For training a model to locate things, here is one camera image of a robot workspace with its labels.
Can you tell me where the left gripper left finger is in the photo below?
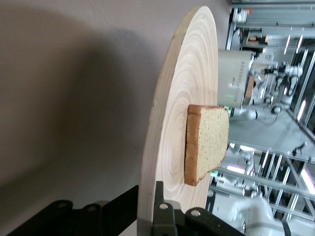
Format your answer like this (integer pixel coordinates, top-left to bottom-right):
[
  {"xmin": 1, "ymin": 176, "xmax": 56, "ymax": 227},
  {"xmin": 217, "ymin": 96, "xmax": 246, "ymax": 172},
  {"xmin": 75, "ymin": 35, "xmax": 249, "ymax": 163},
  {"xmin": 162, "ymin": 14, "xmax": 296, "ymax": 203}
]
[{"xmin": 4, "ymin": 184, "xmax": 138, "ymax": 236}]

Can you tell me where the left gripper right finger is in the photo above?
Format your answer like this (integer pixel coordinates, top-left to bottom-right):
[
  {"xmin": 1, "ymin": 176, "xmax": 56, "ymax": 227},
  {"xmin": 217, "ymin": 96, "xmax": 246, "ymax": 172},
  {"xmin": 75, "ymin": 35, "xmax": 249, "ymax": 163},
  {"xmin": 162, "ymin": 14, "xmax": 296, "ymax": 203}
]
[{"xmin": 151, "ymin": 181, "xmax": 247, "ymax": 236}]

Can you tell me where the slice of brown bread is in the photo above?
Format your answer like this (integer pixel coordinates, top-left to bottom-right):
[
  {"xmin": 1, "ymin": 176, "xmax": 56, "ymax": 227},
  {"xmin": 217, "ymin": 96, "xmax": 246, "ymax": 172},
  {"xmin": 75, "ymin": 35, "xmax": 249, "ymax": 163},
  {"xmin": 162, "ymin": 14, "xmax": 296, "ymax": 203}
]
[{"xmin": 184, "ymin": 104, "xmax": 230, "ymax": 186}]

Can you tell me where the round wooden plate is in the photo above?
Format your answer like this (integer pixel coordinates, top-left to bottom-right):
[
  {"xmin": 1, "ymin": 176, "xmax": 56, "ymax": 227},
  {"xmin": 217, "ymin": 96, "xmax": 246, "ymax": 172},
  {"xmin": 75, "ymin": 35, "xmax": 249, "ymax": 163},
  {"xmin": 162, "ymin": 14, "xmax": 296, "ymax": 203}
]
[{"xmin": 137, "ymin": 6, "xmax": 220, "ymax": 236}]

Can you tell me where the cream two-slot toaster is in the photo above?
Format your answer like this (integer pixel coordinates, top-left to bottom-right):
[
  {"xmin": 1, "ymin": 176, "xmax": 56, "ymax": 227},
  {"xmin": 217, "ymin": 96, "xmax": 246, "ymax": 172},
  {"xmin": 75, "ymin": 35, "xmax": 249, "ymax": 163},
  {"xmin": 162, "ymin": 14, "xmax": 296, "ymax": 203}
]
[{"xmin": 217, "ymin": 49, "xmax": 256, "ymax": 109}]

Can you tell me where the dark table cover sheet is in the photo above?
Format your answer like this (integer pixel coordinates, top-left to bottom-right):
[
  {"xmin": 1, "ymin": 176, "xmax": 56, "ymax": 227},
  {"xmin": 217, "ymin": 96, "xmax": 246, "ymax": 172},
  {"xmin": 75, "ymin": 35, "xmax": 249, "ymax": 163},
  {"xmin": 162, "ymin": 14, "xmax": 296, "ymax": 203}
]
[{"xmin": 0, "ymin": 0, "xmax": 231, "ymax": 236}]

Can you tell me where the background aluminium lab frame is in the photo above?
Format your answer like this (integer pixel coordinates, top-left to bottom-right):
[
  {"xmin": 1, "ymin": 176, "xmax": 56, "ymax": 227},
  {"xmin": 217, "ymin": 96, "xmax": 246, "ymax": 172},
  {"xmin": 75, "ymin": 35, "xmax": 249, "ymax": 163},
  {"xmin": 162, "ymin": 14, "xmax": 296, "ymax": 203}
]
[{"xmin": 225, "ymin": 0, "xmax": 315, "ymax": 236}]

